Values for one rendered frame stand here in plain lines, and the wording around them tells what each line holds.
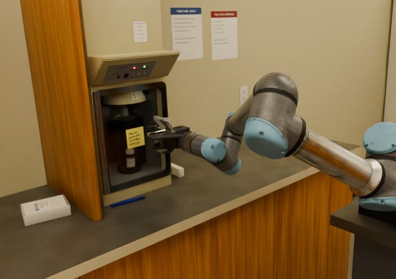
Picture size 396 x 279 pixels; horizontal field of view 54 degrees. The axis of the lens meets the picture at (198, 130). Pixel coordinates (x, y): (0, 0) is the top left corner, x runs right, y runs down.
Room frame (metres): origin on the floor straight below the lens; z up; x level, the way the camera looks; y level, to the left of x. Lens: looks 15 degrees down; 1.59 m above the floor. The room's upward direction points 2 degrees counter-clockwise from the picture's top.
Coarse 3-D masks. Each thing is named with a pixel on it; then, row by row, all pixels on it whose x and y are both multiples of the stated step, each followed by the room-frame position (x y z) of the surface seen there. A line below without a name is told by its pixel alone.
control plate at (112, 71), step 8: (128, 64) 1.38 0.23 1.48; (136, 64) 1.40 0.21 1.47; (144, 64) 1.43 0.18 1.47; (152, 64) 1.45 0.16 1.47; (112, 72) 1.37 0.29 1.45; (120, 72) 1.39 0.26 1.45; (128, 72) 1.41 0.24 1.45; (136, 72) 1.44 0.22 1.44; (144, 72) 1.46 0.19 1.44; (104, 80) 1.38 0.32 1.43; (112, 80) 1.40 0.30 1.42; (120, 80) 1.42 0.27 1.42
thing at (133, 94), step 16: (112, 96) 1.42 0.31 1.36; (128, 96) 1.46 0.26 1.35; (144, 96) 1.51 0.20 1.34; (160, 96) 1.55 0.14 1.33; (112, 112) 1.42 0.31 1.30; (128, 112) 1.46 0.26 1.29; (144, 112) 1.50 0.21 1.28; (160, 112) 1.55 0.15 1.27; (112, 128) 1.42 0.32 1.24; (128, 128) 1.46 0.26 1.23; (144, 128) 1.50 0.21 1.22; (112, 144) 1.41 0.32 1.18; (112, 160) 1.41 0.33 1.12; (128, 160) 1.45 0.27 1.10; (144, 160) 1.49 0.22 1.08; (160, 160) 1.54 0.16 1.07; (112, 176) 1.40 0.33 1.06; (128, 176) 1.45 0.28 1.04; (144, 176) 1.49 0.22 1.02; (160, 176) 1.54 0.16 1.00; (112, 192) 1.40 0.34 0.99
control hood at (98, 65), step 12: (96, 60) 1.33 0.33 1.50; (108, 60) 1.31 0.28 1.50; (120, 60) 1.34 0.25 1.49; (132, 60) 1.38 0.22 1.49; (144, 60) 1.41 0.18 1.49; (156, 60) 1.45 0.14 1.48; (168, 60) 1.49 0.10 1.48; (96, 72) 1.34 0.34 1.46; (156, 72) 1.51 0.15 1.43; (168, 72) 1.55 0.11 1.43; (96, 84) 1.37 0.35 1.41
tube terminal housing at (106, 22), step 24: (96, 0) 1.42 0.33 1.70; (120, 0) 1.48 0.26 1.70; (144, 0) 1.54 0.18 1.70; (96, 24) 1.42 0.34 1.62; (120, 24) 1.47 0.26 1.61; (96, 48) 1.41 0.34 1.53; (120, 48) 1.47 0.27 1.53; (144, 48) 1.53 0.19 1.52; (96, 144) 1.39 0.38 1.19; (120, 192) 1.43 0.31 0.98; (144, 192) 1.50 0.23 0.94
